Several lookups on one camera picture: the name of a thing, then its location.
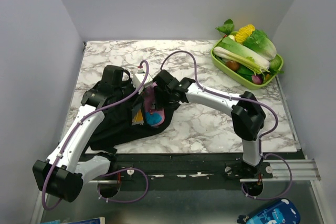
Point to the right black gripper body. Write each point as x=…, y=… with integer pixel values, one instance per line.
x=163, y=99

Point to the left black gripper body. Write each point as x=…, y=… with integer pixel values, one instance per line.
x=124, y=92

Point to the black student backpack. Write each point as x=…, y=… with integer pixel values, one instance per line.
x=116, y=127

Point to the pink pencil case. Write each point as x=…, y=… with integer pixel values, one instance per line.
x=153, y=116

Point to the Roald Dahl book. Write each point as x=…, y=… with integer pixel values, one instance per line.
x=137, y=109

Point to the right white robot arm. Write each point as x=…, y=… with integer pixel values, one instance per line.
x=247, y=115

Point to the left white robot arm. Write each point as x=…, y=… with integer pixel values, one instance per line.
x=61, y=175

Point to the green vegetable tray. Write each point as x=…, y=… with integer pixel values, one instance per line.
x=244, y=75

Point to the napa cabbage toy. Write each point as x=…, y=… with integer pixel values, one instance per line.
x=234, y=51

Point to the green leaf sprig toy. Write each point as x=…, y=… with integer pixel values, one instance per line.
x=227, y=27

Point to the yellow corn toy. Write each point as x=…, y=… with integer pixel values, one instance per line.
x=244, y=33

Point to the green lettuce toy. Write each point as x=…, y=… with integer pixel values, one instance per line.
x=261, y=44

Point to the blue pencil case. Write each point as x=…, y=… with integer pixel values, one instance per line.
x=279, y=211

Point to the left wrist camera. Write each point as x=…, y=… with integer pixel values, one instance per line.
x=141, y=81

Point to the black mounting base rail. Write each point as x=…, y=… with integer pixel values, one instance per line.
x=195, y=171

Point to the aluminium extrusion rail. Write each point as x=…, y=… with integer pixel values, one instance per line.
x=288, y=172

